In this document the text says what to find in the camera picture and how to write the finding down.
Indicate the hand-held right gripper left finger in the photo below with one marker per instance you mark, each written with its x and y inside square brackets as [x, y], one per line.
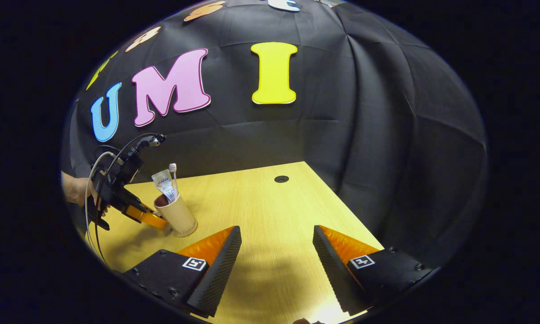
[218, 270]

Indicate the beige cup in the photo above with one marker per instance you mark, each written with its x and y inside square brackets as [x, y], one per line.
[179, 216]

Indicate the white toothpaste tube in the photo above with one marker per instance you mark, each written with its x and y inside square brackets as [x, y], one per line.
[165, 184]

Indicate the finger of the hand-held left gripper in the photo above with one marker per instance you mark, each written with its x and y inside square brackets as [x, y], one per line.
[150, 219]

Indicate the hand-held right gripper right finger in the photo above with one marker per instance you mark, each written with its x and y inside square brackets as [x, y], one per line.
[333, 270]

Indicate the black backdrop cloth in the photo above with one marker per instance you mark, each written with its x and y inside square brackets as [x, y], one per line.
[319, 135]

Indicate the pale pink toothbrush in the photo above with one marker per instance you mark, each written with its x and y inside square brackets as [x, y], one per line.
[174, 177]

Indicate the wooden desktop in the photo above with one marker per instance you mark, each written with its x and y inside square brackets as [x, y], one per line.
[270, 211]

